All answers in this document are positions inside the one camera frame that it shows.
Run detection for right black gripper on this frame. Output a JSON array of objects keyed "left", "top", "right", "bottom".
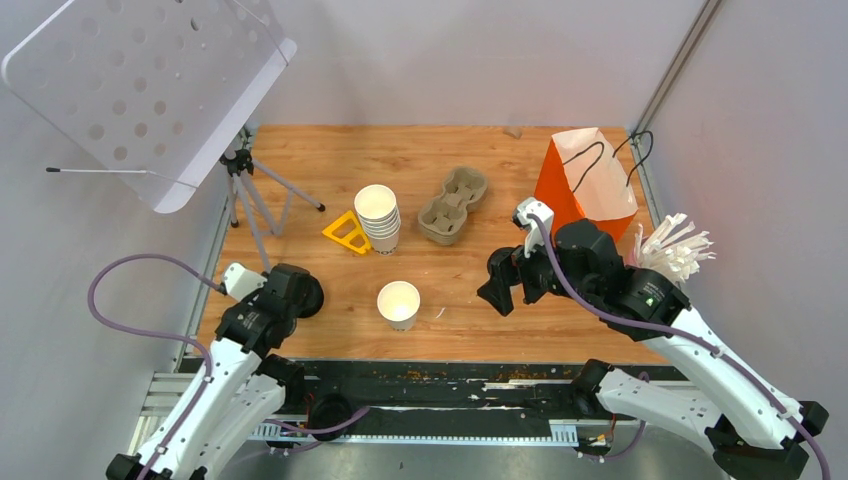
[{"left": 476, "top": 223, "right": 597, "bottom": 316}]

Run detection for white tripod stand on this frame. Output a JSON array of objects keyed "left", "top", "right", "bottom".
[{"left": 219, "top": 146, "right": 326, "bottom": 272}]

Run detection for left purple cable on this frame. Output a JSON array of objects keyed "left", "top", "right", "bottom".
[{"left": 87, "top": 253, "right": 227, "bottom": 480}]

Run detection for orange paper bag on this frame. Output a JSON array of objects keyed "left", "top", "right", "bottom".
[{"left": 534, "top": 128, "right": 638, "bottom": 241}]

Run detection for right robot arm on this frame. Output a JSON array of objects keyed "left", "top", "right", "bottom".
[{"left": 478, "top": 218, "right": 829, "bottom": 479}]

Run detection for pink cup of wrapped straws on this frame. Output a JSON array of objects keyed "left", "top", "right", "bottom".
[{"left": 628, "top": 213, "right": 716, "bottom": 284}]

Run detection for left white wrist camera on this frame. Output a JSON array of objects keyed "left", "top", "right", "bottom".
[{"left": 220, "top": 262, "right": 267, "bottom": 301}]

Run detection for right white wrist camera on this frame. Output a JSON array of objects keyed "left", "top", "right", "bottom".
[{"left": 512, "top": 197, "right": 554, "bottom": 258}]

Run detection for stack of white paper cups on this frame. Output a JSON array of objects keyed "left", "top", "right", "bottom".
[{"left": 354, "top": 184, "right": 401, "bottom": 256}]

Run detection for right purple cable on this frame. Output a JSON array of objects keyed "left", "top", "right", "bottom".
[{"left": 526, "top": 213, "right": 833, "bottom": 480}]

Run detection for yellow plastic triangle holder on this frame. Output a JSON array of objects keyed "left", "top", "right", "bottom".
[{"left": 321, "top": 210, "right": 372, "bottom": 255}]

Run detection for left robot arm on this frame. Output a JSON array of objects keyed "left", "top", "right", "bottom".
[{"left": 106, "top": 262, "right": 324, "bottom": 479}]

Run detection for purple cable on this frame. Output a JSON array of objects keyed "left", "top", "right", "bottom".
[
  {"left": 526, "top": 213, "right": 833, "bottom": 480},
  {"left": 87, "top": 253, "right": 227, "bottom": 480}
]

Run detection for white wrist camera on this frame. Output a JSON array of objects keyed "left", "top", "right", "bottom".
[
  {"left": 512, "top": 197, "right": 554, "bottom": 258},
  {"left": 220, "top": 262, "right": 267, "bottom": 301}
]

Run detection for clear perforated acrylic panel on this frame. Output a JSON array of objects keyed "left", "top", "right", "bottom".
[{"left": 2, "top": 1, "right": 297, "bottom": 214}]

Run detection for stacked pulp cup carriers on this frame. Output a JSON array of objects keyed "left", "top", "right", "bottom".
[{"left": 417, "top": 166, "right": 488, "bottom": 246}]

